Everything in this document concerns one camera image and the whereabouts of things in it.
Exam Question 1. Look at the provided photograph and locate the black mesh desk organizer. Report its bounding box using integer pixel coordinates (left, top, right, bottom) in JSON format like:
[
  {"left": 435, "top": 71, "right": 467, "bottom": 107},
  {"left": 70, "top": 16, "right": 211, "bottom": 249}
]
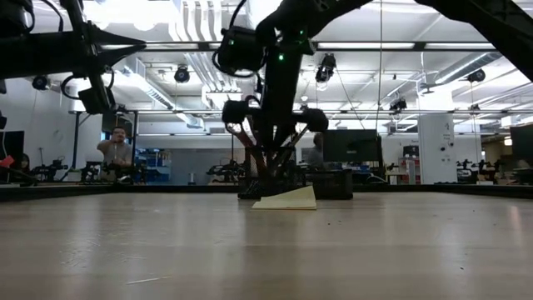
[{"left": 237, "top": 164, "right": 355, "bottom": 201}]

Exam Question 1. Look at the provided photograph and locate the black monitor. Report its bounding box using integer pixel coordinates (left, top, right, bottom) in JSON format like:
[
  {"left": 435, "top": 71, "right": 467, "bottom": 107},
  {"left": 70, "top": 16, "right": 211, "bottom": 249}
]
[
  {"left": 0, "top": 130, "right": 25, "bottom": 168},
  {"left": 510, "top": 123, "right": 533, "bottom": 162},
  {"left": 322, "top": 128, "right": 383, "bottom": 164}
]

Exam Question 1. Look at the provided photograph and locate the white pillar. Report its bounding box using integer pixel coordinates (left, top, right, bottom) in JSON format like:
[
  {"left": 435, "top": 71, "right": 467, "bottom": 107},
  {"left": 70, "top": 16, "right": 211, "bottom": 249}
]
[{"left": 417, "top": 113, "right": 456, "bottom": 185}]

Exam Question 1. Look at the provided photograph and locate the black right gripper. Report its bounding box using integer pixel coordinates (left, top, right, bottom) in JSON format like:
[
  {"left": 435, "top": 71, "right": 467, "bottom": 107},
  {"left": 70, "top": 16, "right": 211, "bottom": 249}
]
[{"left": 222, "top": 51, "right": 331, "bottom": 173}]

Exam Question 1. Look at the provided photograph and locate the blue storage shelf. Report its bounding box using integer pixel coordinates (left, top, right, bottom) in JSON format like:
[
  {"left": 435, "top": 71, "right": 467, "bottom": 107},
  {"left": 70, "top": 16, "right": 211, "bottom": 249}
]
[{"left": 135, "top": 147, "right": 172, "bottom": 185}]

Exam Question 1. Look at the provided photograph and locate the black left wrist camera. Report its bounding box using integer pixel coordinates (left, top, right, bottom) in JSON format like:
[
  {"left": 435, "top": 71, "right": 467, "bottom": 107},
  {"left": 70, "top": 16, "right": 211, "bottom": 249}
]
[{"left": 77, "top": 86, "right": 117, "bottom": 115}]

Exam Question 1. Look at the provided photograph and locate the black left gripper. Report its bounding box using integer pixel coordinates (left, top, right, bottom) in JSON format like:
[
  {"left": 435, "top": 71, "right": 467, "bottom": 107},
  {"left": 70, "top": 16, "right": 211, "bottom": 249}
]
[{"left": 60, "top": 0, "right": 147, "bottom": 98}]

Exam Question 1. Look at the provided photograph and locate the black overhead crossbar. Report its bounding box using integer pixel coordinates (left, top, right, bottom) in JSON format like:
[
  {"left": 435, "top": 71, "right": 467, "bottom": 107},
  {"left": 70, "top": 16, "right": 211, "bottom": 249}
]
[{"left": 99, "top": 40, "right": 497, "bottom": 53}]

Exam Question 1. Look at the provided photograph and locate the black aluminium table frame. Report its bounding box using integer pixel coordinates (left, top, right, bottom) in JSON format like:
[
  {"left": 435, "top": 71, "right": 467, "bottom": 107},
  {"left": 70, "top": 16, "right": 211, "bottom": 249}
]
[{"left": 0, "top": 182, "right": 533, "bottom": 201}]

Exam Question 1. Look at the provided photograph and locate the person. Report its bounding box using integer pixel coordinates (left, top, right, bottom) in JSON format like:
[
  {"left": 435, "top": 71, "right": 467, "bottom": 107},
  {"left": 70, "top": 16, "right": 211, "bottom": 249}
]
[{"left": 97, "top": 126, "right": 135, "bottom": 182}]

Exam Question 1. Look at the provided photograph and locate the yellow sticky note pad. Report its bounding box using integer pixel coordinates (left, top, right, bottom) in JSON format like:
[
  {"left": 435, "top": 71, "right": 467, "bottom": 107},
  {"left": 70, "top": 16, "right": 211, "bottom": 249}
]
[{"left": 251, "top": 185, "right": 318, "bottom": 211}]

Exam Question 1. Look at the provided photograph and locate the orange pencil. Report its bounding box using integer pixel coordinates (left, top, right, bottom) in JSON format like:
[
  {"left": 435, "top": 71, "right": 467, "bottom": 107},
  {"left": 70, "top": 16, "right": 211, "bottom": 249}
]
[
  {"left": 276, "top": 124, "right": 311, "bottom": 168},
  {"left": 232, "top": 122, "right": 267, "bottom": 178}
]

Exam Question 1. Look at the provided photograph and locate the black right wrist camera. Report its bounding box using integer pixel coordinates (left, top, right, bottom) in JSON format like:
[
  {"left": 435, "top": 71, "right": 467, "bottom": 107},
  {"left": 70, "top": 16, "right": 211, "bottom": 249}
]
[{"left": 215, "top": 26, "right": 268, "bottom": 78}]

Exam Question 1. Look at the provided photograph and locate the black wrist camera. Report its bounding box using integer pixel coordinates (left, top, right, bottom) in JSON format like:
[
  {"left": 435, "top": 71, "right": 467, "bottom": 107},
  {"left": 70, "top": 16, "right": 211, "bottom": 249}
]
[
  {"left": 215, "top": 26, "right": 268, "bottom": 78},
  {"left": 77, "top": 86, "right": 117, "bottom": 115}
]

